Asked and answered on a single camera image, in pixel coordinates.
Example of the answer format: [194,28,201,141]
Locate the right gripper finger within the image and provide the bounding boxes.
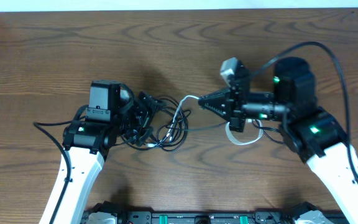
[198,88,230,102]
[199,103,229,121]

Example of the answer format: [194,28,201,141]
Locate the black cable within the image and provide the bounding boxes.
[116,95,287,152]

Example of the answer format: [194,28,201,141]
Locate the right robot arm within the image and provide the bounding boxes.
[198,57,358,223]

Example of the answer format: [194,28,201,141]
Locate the right camera cable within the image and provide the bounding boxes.
[250,41,358,215]

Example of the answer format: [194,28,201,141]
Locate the white cable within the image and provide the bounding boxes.
[146,95,264,147]

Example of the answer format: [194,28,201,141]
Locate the left camera cable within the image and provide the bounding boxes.
[32,105,88,224]

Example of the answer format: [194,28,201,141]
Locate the camera cable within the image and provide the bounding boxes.
[250,41,358,215]
[32,105,88,224]

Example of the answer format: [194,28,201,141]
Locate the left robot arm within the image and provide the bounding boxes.
[40,88,165,223]

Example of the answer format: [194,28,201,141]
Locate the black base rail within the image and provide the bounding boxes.
[82,201,349,224]

